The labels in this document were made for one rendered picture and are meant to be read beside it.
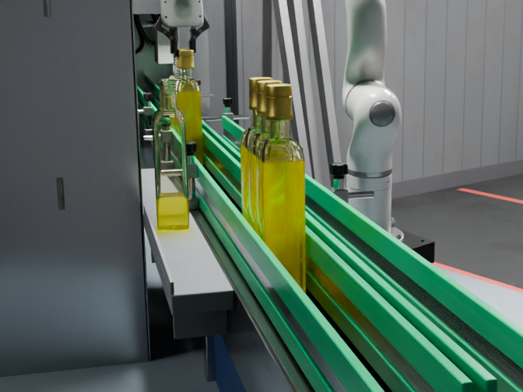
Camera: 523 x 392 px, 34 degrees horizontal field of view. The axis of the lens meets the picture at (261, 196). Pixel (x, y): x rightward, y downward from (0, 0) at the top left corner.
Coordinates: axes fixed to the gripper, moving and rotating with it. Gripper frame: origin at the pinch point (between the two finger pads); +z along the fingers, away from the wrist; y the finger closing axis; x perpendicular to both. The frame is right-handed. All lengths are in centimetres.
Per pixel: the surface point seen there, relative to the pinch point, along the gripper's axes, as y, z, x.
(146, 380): -17, 58, -61
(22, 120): -36, 10, -52
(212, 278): -10, 28, -95
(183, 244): -11, 28, -76
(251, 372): -7, 36, -111
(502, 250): 213, 133, 227
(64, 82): -29, 3, -52
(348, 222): 12, 22, -93
